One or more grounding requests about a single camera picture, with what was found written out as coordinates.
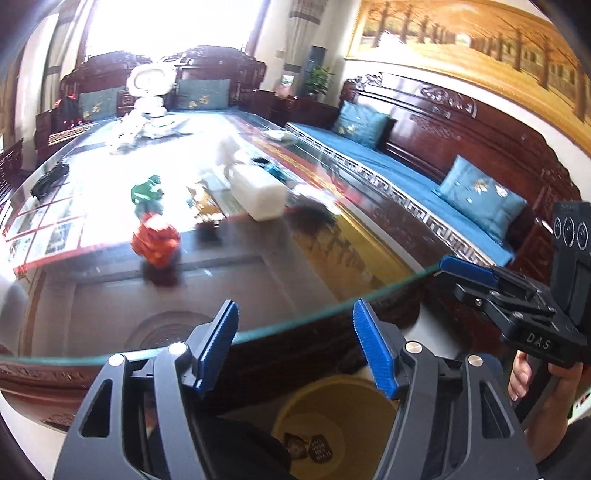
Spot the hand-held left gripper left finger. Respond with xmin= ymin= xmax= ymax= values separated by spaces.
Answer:
xmin=54 ymin=299 xmax=241 ymax=480

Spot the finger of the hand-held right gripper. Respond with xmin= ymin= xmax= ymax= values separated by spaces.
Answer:
xmin=433 ymin=255 xmax=555 ymax=319

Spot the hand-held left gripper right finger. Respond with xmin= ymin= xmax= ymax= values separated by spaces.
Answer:
xmin=352 ymin=299 xmax=541 ymax=480

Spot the yellow plastic bin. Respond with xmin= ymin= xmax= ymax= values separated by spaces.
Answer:
xmin=271 ymin=375 xmax=402 ymax=480

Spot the red wrapper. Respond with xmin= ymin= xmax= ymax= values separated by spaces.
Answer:
xmin=130 ymin=213 xmax=182 ymax=271

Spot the yellow clear packet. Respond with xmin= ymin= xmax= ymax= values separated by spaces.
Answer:
xmin=187 ymin=178 xmax=232 ymax=227

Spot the white foam packing piece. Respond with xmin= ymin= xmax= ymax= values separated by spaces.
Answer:
xmin=229 ymin=164 xmax=288 ymax=221

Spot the green wrapper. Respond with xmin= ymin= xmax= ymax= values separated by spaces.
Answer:
xmin=130 ymin=174 xmax=166 ymax=215

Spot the teal black wrapper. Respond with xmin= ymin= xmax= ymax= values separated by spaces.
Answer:
xmin=252 ymin=157 xmax=291 ymax=184

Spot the white paper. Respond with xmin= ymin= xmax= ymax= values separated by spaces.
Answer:
xmin=216 ymin=137 xmax=242 ymax=178

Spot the person's right forearm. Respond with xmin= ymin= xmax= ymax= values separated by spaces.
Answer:
xmin=524 ymin=418 xmax=591 ymax=480

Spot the person's right hand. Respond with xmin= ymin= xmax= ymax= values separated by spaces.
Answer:
xmin=508 ymin=350 xmax=585 ymax=444

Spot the teal floral cushion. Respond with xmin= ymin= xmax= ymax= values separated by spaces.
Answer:
xmin=78 ymin=87 xmax=125 ymax=121
xmin=331 ymin=100 xmax=392 ymax=149
xmin=438 ymin=154 xmax=528 ymax=244
xmin=178 ymin=78 xmax=232 ymax=110

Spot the blue sofa seat mat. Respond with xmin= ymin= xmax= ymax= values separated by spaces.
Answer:
xmin=286 ymin=122 xmax=515 ymax=266

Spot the dark printed wrapper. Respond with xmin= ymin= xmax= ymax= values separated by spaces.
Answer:
xmin=283 ymin=432 xmax=308 ymax=460
xmin=308 ymin=434 xmax=336 ymax=463

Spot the long carved wooden sofa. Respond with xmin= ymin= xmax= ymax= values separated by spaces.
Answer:
xmin=284 ymin=74 xmax=583 ymax=324

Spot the red-bordered printed table poster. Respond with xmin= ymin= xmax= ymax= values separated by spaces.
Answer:
xmin=4 ymin=111 xmax=338 ymax=274

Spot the white blue-printed plastic bag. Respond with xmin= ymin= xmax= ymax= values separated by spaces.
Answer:
xmin=141 ymin=115 xmax=195 ymax=139

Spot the white dark-printed plastic bag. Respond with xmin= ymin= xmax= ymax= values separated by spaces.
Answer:
xmin=108 ymin=113 xmax=148 ymax=155

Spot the gold-framed tree painting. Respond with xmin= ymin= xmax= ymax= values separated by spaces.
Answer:
xmin=346 ymin=0 xmax=591 ymax=136

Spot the black crumpled bag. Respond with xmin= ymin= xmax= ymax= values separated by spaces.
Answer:
xmin=30 ymin=161 xmax=70 ymax=199

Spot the dark wooden corner table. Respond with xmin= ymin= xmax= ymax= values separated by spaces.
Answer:
xmin=252 ymin=90 xmax=340 ymax=130

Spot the green potted plant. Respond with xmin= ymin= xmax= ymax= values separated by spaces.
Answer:
xmin=305 ymin=65 xmax=336 ymax=100

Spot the dark standing air conditioner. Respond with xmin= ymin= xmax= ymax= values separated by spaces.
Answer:
xmin=302 ymin=45 xmax=327 ymax=93

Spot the white robot toy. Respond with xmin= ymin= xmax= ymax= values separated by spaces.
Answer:
xmin=127 ymin=62 xmax=178 ymax=118

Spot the dark wooden armchair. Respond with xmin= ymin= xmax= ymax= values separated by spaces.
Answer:
xmin=0 ymin=138 xmax=25 ymax=206

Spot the carved wooden window sofa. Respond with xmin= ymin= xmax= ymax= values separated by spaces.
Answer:
xmin=34 ymin=45 xmax=269 ymax=162

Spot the beige curtain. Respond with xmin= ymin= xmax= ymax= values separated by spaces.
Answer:
xmin=286 ymin=0 xmax=315 ymax=70

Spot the bright window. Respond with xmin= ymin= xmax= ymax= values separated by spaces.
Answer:
xmin=83 ymin=0 xmax=271 ymax=58

